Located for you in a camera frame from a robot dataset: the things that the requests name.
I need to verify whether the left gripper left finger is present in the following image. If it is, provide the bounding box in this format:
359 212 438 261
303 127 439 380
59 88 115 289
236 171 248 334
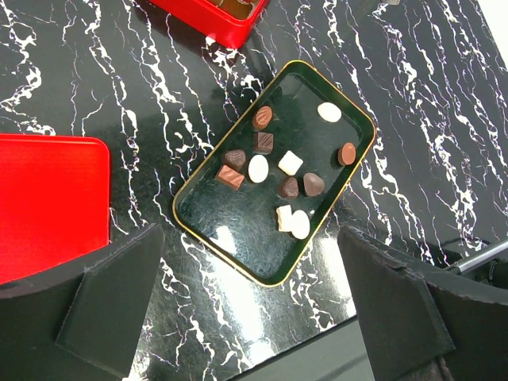
1 224 164 380

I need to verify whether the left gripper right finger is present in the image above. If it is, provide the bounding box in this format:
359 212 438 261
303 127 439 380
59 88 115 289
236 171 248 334
337 227 507 380

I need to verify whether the dark teardrop chocolate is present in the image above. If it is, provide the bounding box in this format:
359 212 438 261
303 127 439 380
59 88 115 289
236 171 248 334
303 172 325 197

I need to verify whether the white oval chocolate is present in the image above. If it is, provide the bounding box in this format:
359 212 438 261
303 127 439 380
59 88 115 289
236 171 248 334
291 210 310 240
248 155 269 183
317 102 342 123

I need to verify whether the white oval chocolate bottom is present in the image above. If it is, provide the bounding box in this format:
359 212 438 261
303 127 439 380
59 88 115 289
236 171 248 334
291 210 310 240

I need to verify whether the white square chocolate bottom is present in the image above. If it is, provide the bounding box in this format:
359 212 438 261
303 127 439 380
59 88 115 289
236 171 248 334
275 205 293 233

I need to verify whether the white square chocolate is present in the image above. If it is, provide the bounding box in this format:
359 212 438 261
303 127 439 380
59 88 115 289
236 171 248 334
275 205 293 233
278 150 303 176

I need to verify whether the brown oval chocolate right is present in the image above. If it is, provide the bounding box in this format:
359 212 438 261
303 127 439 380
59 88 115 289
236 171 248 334
337 142 356 167

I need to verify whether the dark heart chocolate centre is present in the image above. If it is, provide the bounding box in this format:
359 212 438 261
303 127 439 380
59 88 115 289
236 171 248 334
278 176 299 199

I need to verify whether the dark heart chocolate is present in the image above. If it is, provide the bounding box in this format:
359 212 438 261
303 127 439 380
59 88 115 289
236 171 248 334
278 176 299 199
221 149 247 172

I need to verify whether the white square chocolate centre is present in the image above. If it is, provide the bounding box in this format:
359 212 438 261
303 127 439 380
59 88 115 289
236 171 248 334
278 150 303 176

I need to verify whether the milk rectangular chocolate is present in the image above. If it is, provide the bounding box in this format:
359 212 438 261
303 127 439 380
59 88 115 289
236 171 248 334
215 164 244 191

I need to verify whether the dark heart chocolate left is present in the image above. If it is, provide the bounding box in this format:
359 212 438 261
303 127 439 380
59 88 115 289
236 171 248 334
221 149 247 172

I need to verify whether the dark square chocolate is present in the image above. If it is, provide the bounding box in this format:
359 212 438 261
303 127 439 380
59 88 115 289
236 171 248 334
253 132 274 154

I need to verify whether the round milk chocolate top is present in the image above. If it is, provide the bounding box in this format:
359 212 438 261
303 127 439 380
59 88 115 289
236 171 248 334
252 106 273 131

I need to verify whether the red compartment chocolate box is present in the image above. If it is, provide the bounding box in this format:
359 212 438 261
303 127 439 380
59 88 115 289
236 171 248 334
150 1 268 48

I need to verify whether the red box lid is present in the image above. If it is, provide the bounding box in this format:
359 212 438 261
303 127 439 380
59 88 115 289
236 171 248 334
1 134 110 283

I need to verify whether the black gold-rimmed tray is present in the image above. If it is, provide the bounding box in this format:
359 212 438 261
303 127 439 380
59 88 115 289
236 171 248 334
172 60 376 287

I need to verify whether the aluminium frame rail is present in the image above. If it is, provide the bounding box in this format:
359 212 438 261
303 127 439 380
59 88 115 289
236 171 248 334
445 239 508 275

